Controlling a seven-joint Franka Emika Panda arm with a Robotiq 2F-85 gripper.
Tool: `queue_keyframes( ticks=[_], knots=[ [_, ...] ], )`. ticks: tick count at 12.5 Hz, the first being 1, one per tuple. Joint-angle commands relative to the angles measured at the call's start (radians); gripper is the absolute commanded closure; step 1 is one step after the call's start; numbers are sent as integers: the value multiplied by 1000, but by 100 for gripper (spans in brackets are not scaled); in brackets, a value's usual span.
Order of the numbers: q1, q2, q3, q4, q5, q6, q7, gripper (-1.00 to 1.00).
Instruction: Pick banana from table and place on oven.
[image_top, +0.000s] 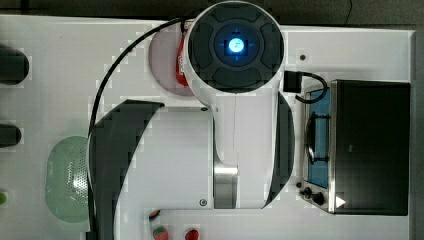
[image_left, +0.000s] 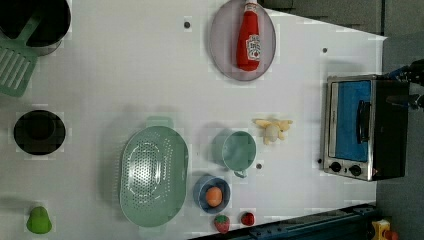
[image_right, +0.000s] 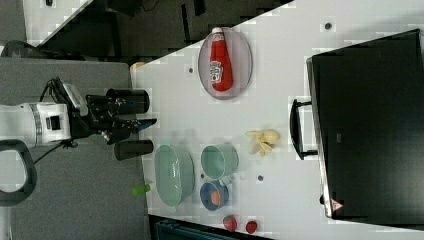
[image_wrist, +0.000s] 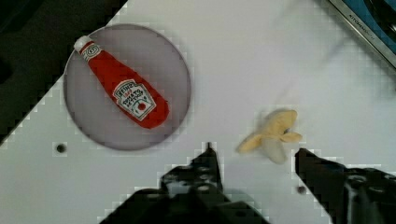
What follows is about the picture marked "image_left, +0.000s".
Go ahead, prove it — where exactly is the grey round plate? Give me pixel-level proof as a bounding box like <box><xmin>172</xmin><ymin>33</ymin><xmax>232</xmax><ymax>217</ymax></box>
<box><xmin>209</xmin><ymin>0</ymin><xmax>276</xmax><ymax>81</ymax></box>

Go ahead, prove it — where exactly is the yellow red toy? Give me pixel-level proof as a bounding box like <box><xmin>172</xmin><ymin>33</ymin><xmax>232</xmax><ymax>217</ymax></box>
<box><xmin>372</xmin><ymin>219</ymin><xmax>399</xmax><ymax>240</ymax></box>

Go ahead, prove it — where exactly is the orange ball fruit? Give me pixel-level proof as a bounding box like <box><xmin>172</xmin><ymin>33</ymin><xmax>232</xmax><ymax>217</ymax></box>
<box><xmin>206</xmin><ymin>187</ymin><xmax>223</xmax><ymax>207</ymax></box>

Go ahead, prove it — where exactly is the blue bowl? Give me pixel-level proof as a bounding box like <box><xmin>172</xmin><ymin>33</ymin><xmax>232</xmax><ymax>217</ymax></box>
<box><xmin>193</xmin><ymin>175</ymin><xmax>231</xmax><ymax>214</ymax></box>

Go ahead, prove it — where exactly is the green cup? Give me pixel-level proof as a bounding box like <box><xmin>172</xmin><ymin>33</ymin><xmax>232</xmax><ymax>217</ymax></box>
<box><xmin>211</xmin><ymin>129</ymin><xmax>257</xmax><ymax>178</ymax></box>

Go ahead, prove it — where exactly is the red ketchup bottle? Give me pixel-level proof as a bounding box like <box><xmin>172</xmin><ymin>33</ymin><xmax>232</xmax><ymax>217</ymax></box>
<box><xmin>236</xmin><ymin>0</ymin><xmax>261</xmax><ymax>72</ymax></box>

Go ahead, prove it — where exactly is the silver black toaster oven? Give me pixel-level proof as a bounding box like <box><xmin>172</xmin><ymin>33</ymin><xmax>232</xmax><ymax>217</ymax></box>
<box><xmin>323</xmin><ymin>75</ymin><xmax>409</xmax><ymax>181</ymax></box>

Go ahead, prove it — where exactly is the green slotted spatula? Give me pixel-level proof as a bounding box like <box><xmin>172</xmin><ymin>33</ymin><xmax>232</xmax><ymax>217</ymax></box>
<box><xmin>0</xmin><ymin>13</ymin><xmax>41</xmax><ymax>97</ymax></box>

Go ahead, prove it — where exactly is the yellow plush peeled banana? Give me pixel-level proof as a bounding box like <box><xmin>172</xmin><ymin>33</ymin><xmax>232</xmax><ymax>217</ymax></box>
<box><xmin>254</xmin><ymin>119</ymin><xmax>293</xmax><ymax>145</ymax></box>

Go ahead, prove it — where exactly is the red toy strawberry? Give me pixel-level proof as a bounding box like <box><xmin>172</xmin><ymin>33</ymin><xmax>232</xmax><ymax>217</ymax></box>
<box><xmin>214</xmin><ymin>215</ymin><xmax>230</xmax><ymax>234</ymax></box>

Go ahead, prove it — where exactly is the large dark steel pot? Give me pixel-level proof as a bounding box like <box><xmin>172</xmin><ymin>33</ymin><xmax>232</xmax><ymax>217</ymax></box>
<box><xmin>0</xmin><ymin>0</ymin><xmax>71</xmax><ymax>56</ymax></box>

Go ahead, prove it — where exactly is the black round pot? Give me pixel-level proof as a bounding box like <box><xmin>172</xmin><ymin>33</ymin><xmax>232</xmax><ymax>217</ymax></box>
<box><xmin>13</xmin><ymin>110</ymin><xmax>66</xmax><ymax>156</ymax></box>

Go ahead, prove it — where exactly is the green perforated colander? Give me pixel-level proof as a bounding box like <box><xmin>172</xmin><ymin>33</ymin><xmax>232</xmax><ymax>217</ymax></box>
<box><xmin>119</xmin><ymin>116</ymin><xmax>189</xmax><ymax>228</ymax></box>

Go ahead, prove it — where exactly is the green toy pear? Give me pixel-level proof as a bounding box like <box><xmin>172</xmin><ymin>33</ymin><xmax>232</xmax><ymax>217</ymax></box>
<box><xmin>26</xmin><ymin>206</ymin><xmax>52</xmax><ymax>234</ymax></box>

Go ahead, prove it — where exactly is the small red toy fruit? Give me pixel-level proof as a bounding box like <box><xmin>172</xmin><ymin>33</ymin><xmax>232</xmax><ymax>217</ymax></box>
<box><xmin>241</xmin><ymin>212</ymin><xmax>255</xmax><ymax>226</ymax></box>

